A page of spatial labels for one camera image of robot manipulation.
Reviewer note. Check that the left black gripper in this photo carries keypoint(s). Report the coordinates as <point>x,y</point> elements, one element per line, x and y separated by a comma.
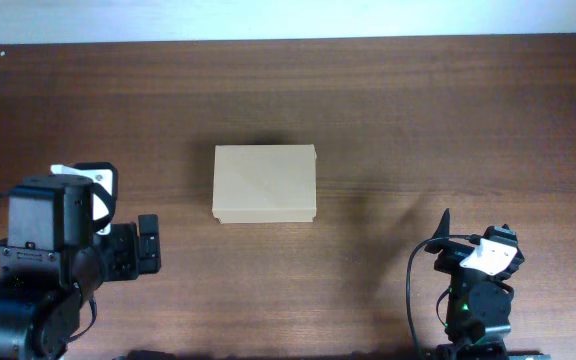
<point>131,263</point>

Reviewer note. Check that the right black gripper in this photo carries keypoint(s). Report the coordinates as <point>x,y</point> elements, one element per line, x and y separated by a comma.
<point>453,254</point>

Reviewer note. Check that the brown cardboard box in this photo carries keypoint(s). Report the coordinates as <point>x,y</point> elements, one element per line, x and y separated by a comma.
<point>264,184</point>

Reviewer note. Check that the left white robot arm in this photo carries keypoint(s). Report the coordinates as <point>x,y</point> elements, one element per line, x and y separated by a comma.
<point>62,245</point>

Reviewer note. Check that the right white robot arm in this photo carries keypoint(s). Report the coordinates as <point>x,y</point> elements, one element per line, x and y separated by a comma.
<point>479,301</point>

